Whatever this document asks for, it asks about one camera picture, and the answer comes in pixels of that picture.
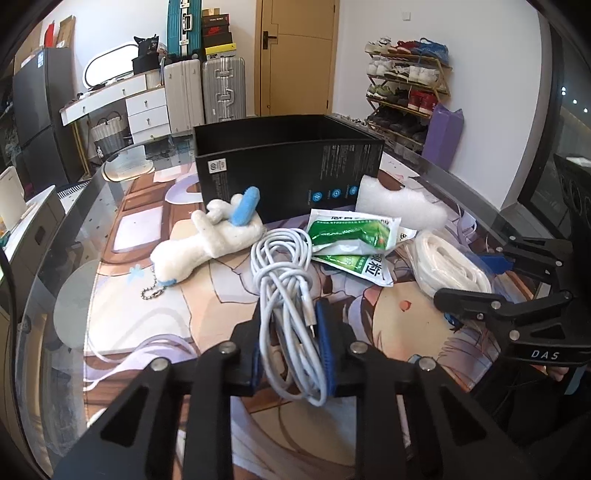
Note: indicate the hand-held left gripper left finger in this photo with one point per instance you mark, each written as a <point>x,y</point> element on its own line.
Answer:
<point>255,365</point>

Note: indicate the black handbag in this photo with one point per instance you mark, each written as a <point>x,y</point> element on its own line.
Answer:
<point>147,55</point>

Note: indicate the oval white framed mirror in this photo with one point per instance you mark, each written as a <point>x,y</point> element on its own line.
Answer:
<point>111,62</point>

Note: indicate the stack of shoe boxes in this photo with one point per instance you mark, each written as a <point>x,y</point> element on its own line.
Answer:
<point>219,34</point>

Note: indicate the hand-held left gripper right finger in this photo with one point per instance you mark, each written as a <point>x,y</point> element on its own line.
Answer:
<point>326,344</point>

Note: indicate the teal suitcase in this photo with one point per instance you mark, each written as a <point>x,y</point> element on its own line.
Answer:
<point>184,27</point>

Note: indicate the white suitcase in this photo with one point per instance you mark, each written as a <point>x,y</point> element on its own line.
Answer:
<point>182,97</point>

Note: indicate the silver suitcase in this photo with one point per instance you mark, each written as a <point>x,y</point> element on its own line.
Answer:
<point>224,90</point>

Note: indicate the printed desk mat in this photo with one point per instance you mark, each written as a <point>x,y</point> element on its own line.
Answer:
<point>184,314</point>

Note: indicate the person's right hand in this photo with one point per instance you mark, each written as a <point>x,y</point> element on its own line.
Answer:
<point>557,372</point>

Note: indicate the black cardboard box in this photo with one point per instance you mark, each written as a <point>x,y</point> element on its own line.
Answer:
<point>277,175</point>

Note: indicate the woven basket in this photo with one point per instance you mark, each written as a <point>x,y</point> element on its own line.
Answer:
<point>108,134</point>

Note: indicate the white box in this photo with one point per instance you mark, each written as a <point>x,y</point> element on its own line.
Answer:
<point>11,198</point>

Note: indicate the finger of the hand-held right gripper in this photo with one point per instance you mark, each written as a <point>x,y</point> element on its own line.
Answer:
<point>501,263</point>
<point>466,302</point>

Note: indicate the grey side cabinet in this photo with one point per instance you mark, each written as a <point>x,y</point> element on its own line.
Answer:
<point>44,217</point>

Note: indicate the white foam piece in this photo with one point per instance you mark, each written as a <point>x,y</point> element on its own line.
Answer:
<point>406,203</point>

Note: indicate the wooden door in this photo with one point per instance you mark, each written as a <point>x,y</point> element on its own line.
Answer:
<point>298,55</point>

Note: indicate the purple bag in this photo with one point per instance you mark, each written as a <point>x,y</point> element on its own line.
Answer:
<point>443,138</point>

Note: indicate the metal shoe rack with shoes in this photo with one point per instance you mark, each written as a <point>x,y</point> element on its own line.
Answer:
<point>406,87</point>

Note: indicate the white dresser with drawers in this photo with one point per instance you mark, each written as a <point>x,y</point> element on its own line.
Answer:
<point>134,106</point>

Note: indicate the green and white sachet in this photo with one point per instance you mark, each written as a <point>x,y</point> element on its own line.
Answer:
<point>364,267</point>
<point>351,230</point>

